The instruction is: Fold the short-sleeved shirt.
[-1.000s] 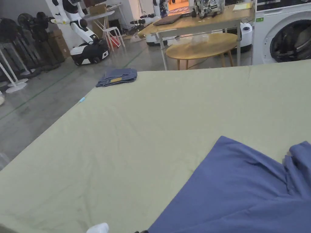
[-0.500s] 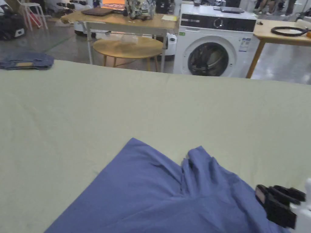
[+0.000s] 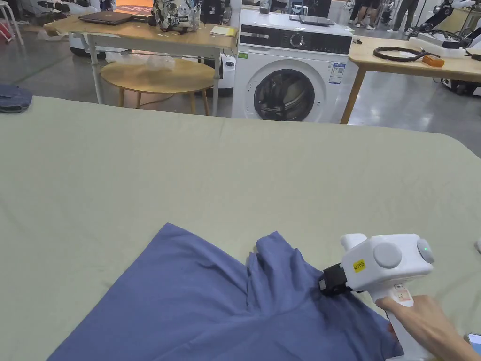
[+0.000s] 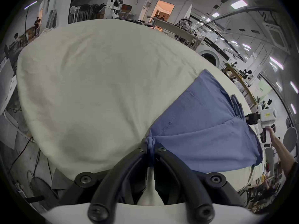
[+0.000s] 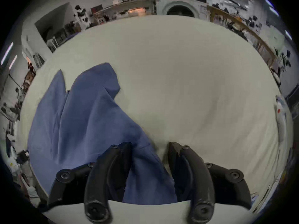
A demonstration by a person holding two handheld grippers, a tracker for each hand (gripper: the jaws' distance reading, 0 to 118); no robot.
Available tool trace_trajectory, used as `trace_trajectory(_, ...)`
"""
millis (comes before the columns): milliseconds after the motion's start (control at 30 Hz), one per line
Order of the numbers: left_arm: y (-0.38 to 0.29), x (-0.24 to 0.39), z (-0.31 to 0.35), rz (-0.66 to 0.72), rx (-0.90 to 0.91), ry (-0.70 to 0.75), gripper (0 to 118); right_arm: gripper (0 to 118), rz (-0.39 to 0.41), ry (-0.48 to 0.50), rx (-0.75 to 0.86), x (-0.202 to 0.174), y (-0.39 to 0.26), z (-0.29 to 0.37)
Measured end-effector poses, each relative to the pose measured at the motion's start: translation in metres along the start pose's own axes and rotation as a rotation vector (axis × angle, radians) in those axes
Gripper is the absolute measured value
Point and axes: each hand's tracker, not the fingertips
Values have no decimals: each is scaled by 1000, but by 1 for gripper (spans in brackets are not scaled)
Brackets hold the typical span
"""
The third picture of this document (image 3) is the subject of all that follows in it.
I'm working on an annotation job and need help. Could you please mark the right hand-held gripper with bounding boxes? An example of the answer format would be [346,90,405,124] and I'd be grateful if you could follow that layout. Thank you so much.
[318,233,437,361]

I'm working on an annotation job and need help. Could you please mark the blue shirt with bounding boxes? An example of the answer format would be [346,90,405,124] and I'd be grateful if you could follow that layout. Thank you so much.
[47,222,405,361]

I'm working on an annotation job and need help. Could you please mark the person's right forearm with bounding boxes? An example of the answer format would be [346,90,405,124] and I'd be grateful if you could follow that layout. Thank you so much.
[435,334,481,361]

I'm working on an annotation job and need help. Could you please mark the person's right hand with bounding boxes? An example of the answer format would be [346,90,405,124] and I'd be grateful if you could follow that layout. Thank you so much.
[375,294,464,361]

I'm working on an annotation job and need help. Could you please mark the bed with pale green sheet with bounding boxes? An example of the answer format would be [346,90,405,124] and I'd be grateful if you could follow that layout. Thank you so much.
[0,95,481,361]

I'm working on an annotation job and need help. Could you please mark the wooden table with wooden legs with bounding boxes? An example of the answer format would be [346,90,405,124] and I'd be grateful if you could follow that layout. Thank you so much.
[340,35,481,125]

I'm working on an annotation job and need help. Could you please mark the white washing machine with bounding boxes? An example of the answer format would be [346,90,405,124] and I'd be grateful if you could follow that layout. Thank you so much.
[231,8,354,124]

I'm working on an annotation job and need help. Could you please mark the group of people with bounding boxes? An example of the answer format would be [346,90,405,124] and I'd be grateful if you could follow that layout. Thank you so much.
[347,0,420,35]

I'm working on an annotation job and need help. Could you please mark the round wooden low table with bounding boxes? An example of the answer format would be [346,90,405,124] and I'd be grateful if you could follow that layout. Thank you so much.
[99,58,215,117]

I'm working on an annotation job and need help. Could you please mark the long wooden table, white legs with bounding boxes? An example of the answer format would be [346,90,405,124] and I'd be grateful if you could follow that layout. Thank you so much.
[43,0,240,117]

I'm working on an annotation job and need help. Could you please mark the dark blue folded garment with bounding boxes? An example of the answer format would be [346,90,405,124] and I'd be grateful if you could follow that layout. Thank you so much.
[0,83,34,114]

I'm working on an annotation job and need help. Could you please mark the white stool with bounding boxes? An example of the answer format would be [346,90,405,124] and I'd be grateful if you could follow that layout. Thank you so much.
[0,0,25,46]

